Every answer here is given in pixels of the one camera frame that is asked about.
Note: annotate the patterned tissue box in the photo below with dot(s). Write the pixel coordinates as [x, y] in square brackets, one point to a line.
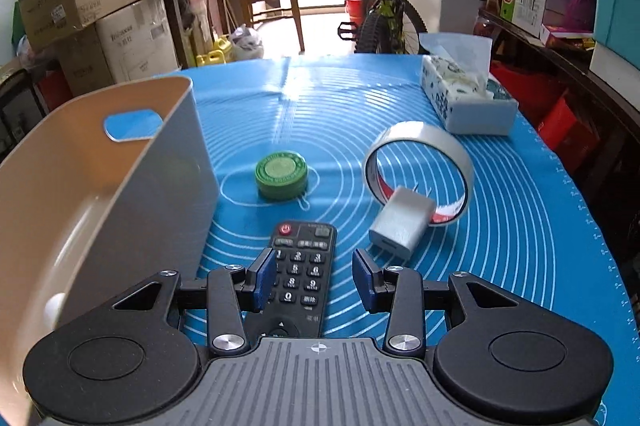
[455, 77]

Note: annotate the large stacked cardboard box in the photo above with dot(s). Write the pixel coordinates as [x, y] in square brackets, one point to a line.
[131, 44]

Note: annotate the red plastic bucket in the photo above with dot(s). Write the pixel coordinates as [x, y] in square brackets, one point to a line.
[356, 11]

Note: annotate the dark wooden side shelf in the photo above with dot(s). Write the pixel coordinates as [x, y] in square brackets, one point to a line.
[592, 130]

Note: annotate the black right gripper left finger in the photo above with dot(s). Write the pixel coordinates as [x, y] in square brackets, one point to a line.
[141, 352]

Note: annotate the beige plastic storage bin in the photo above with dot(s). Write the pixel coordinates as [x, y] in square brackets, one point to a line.
[107, 190]

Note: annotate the black tv remote control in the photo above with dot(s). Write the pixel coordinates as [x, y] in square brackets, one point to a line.
[295, 308]

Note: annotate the small white pill bottle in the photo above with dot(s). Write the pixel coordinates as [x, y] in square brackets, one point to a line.
[53, 308]

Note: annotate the teal plastic crate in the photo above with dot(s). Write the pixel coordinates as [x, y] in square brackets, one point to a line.
[617, 26]

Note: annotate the yellow oil jug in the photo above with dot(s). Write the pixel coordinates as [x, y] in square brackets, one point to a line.
[220, 54]

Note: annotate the black metal shelf rack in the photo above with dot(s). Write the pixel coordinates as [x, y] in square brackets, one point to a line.
[22, 108]

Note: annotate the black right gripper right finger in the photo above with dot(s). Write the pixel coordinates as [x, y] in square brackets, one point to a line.
[488, 349]

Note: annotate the white usb wall charger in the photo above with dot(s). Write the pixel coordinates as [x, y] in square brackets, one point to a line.
[402, 222]

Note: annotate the clear tape roll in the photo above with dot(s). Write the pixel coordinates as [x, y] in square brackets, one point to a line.
[433, 162]

